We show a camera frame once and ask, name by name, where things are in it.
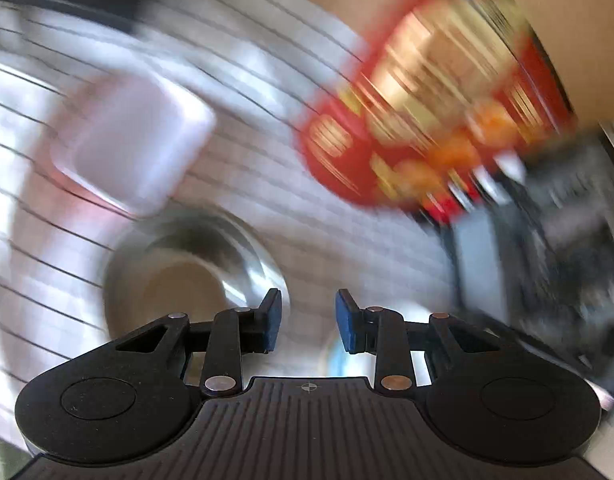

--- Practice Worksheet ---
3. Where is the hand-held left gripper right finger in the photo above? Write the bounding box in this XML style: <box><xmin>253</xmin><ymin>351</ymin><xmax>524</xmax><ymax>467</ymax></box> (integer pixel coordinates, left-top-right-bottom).
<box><xmin>335</xmin><ymin>288</ymin><xmax>504</xmax><ymax>397</ymax></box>

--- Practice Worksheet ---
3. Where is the red and white rectangular tray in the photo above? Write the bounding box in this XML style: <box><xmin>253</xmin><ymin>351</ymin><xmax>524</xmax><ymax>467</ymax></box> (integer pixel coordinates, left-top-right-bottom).
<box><xmin>47</xmin><ymin>72</ymin><xmax>218</xmax><ymax>219</ymax></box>

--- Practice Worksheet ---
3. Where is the dark box at right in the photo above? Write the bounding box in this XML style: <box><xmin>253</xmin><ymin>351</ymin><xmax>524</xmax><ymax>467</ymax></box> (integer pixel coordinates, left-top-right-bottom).
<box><xmin>447</xmin><ymin>122</ymin><xmax>614</xmax><ymax>403</ymax></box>

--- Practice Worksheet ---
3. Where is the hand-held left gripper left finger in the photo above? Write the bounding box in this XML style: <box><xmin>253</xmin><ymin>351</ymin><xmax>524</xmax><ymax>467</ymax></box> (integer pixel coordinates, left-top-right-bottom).
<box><xmin>114</xmin><ymin>288</ymin><xmax>284</xmax><ymax>397</ymax></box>

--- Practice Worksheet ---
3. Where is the stainless steel bowl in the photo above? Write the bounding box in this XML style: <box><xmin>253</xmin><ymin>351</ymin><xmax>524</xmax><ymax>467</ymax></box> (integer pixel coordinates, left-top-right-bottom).
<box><xmin>104</xmin><ymin>210</ymin><xmax>291</xmax><ymax>361</ymax></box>

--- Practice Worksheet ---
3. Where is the white black checkered tablecloth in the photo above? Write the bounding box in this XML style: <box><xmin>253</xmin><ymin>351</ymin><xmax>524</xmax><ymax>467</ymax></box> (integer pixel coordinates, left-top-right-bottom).
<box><xmin>0</xmin><ymin>0</ymin><xmax>470</xmax><ymax>443</ymax></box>

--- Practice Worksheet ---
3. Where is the red snack bag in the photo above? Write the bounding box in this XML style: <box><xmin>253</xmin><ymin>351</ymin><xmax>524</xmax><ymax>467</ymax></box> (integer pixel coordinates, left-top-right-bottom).
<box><xmin>297</xmin><ymin>0</ymin><xmax>578</xmax><ymax>222</ymax></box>

